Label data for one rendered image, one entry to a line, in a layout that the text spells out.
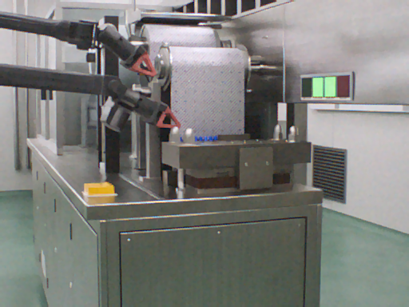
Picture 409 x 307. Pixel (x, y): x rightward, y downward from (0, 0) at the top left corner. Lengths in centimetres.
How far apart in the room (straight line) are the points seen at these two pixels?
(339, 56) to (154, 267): 71
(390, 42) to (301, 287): 74
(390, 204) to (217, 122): 350
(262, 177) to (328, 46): 39
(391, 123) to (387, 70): 372
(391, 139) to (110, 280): 387
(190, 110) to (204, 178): 26
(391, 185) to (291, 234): 351
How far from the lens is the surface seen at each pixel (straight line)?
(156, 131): 179
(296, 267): 166
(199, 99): 174
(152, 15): 204
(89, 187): 154
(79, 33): 170
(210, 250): 153
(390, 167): 509
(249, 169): 158
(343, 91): 147
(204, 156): 155
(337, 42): 151
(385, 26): 136
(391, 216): 513
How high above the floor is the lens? 115
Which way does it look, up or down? 3 degrees down
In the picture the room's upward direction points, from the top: straight up
